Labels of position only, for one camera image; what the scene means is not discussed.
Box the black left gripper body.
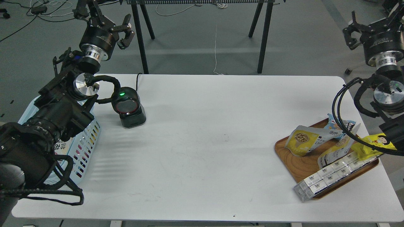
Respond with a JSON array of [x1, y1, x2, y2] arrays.
[[79, 15, 119, 61]]

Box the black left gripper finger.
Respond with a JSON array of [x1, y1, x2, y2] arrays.
[[110, 14, 134, 50], [72, 0, 102, 23]]

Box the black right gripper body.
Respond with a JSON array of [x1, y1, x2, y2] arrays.
[[360, 25, 403, 67]]

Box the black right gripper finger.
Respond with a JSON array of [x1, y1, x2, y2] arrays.
[[342, 11, 366, 51], [381, 0, 404, 30]]

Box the yellow white nut snack pouch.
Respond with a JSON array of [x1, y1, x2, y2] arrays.
[[285, 125, 341, 157]]

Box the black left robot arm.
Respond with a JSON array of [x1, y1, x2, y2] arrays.
[[0, 0, 134, 212]]

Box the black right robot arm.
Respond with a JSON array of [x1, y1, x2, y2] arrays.
[[332, 0, 404, 156]]

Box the blue cookie snack packet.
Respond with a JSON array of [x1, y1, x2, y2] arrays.
[[324, 113, 356, 140]]

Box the yellow cartoon snack packet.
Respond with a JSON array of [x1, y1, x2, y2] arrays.
[[351, 133, 397, 161]]

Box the white red snack bag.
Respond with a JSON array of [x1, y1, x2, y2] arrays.
[[54, 138, 73, 155]]

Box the black barcode scanner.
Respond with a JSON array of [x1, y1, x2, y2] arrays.
[[111, 87, 147, 128]]

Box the wooden tray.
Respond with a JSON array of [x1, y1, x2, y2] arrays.
[[275, 119, 379, 183]]

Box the black floor cables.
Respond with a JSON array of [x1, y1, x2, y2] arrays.
[[0, 0, 120, 43]]

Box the black table frame legs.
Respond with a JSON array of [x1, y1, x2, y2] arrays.
[[126, 0, 278, 75]]

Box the white hanging cord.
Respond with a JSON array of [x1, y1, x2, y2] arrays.
[[213, 25, 225, 76]]

